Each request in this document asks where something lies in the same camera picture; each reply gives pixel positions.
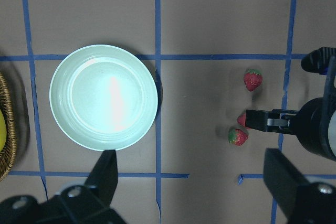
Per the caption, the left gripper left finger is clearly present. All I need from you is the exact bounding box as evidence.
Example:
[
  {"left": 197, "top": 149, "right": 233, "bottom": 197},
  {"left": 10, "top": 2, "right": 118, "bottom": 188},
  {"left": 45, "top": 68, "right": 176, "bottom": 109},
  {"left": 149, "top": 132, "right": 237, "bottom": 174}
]
[{"left": 84, "top": 150, "right": 118, "bottom": 207}]

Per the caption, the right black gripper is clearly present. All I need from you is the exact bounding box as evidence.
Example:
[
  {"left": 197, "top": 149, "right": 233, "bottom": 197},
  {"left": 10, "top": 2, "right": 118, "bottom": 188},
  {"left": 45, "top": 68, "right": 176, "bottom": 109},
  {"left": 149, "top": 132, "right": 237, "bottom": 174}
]
[{"left": 245, "top": 98, "right": 332, "bottom": 159}]

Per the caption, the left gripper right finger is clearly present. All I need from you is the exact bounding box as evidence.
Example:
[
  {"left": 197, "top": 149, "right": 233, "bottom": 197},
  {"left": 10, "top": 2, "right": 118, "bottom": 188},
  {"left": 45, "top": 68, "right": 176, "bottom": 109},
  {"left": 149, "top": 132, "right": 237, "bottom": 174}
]
[{"left": 263, "top": 148, "right": 309, "bottom": 215}]

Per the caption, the red strawberry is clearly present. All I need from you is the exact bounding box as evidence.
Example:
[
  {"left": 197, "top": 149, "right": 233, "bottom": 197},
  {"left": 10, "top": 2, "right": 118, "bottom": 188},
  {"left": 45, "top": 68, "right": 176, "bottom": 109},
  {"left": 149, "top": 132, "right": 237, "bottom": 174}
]
[
  {"left": 228, "top": 129, "right": 248, "bottom": 146},
  {"left": 243, "top": 69, "right": 263, "bottom": 92},
  {"left": 237, "top": 113, "right": 250, "bottom": 129}
]

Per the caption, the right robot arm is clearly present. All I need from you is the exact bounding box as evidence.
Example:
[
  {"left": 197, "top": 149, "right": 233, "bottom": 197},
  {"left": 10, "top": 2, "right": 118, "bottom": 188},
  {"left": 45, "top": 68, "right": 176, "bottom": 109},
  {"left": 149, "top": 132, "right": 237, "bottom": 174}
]
[{"left": 245, "top": 98, "right": 335, "bottom": 161}]

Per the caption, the light green plate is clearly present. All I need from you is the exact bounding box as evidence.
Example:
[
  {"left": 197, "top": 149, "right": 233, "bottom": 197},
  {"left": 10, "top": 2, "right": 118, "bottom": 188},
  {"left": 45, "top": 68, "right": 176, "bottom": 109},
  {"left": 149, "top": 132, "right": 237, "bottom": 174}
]
[{"left": 49, "top": 45, "right": 159, "bottom": 151}]

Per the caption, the yellow banana bunch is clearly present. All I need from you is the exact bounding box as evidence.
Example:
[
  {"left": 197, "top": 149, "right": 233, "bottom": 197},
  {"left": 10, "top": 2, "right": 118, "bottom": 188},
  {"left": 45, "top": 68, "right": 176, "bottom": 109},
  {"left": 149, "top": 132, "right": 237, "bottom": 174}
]
[{"left": 0, "top": 111, "right": 7, "bottom": 150}]

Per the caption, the woven wicker basket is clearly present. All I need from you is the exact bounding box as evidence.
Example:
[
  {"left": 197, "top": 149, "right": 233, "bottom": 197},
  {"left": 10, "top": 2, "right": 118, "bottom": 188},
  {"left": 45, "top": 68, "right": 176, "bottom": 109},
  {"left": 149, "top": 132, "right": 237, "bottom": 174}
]
[{"left": 1, "top": 72, "right": 17, "bottom": 181}]

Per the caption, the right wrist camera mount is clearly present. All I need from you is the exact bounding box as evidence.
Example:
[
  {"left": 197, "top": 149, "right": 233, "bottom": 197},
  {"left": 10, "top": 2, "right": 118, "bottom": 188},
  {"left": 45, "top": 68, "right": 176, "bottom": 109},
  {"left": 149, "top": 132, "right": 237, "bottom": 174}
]
[{"left": 300, "top": 47, "right": 336, "bottom": 114}]

